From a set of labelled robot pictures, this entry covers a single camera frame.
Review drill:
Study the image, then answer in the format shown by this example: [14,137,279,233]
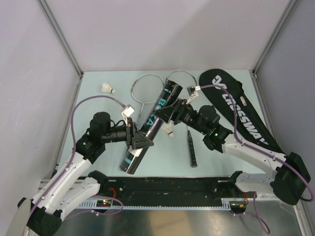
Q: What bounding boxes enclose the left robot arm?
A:
[26,112,154,236]

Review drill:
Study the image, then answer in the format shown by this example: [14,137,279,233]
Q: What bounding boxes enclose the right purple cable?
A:
[199,84,313,201]

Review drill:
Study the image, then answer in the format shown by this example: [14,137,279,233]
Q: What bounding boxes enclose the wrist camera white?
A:
[187,86,201,104]
[121,105,135,124]

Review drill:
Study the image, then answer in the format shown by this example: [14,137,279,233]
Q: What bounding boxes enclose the right white badminton racket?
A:
[166,69,197,168]

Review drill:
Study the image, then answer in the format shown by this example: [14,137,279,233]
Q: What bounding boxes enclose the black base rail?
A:
[90,177,253,207]

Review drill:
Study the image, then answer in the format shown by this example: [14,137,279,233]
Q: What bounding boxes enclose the right aluminium frame post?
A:
[252,0,300,79]

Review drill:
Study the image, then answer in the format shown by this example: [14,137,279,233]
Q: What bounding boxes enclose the left aluminium frame post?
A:
[36,0,83,78]

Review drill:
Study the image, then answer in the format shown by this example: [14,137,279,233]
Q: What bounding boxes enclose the purple cable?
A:
[29,95,126,222]
[199,84,313,201]

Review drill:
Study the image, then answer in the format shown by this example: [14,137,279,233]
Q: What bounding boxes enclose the aluminium frame post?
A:
[36,0,83,78]
[252,0,300,79]

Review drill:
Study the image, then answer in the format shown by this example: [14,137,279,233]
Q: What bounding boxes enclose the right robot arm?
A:
[154,99,311,205]

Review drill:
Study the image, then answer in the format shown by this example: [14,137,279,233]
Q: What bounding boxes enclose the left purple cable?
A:
[29,95,126,222]

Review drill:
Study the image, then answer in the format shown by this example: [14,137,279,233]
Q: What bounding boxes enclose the black shuttlecock tube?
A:
[120,80,183,175]

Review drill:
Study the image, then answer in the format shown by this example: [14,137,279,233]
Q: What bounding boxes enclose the white shuttlecock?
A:
[163,124,174,137]
[100,83,116,94]

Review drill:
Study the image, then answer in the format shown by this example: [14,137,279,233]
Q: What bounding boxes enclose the white badminton racket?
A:
[166,69,197,168]
[130,73,164,123]

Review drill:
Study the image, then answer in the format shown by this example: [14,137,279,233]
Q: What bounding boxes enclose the grey cable duct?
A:
[56,198,249,211]

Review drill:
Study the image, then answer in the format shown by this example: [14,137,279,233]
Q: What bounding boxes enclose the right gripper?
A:
[152,98,208,135]

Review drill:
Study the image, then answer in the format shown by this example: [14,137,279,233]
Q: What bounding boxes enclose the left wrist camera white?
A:
[121,105,135,124]

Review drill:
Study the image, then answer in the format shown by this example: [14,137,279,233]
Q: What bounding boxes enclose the left white badminton racket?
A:
[130,73,164,123]

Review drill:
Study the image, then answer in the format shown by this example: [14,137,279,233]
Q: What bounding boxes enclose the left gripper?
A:
[101,117,153,149]

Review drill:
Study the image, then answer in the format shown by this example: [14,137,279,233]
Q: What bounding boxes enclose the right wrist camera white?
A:
[187,86,201,104]

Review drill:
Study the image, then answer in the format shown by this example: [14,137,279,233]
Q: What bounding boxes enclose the black racket bag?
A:
[199,69,284,153]

